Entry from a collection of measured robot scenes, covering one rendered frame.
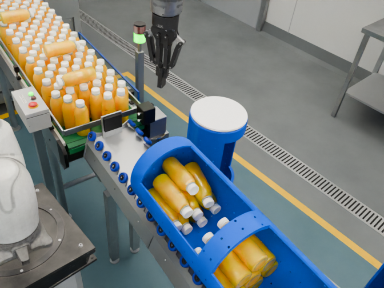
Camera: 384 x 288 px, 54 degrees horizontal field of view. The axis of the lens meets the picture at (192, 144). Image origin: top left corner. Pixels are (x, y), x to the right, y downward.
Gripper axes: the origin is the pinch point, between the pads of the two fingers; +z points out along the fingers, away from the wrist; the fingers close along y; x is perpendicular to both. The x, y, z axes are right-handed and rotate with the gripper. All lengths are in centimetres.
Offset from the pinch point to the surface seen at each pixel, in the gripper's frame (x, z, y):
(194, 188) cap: -7.7, 33.7, 18.2
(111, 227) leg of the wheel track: 14, 111, -32
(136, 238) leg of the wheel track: 28, 133, -24
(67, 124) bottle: 19, 53, -57
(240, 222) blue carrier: -20, 26, 38
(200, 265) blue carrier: -32, 37, 31
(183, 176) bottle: -5.3, 32.7, 12.9
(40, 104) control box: 9, 38, -61
